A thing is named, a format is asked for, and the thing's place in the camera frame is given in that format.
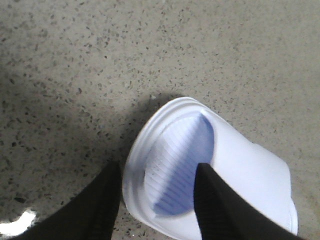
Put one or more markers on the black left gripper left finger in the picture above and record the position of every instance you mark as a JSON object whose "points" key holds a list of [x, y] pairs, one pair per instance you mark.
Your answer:
{"points": [[91, 215]]}

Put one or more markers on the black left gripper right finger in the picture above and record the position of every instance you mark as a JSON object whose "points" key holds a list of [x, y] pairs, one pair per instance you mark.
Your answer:
{"points": [[222, 214]]}

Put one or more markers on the light blue slipper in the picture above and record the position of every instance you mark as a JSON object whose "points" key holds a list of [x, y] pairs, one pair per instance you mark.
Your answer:
{"points": [[159, 174]]}

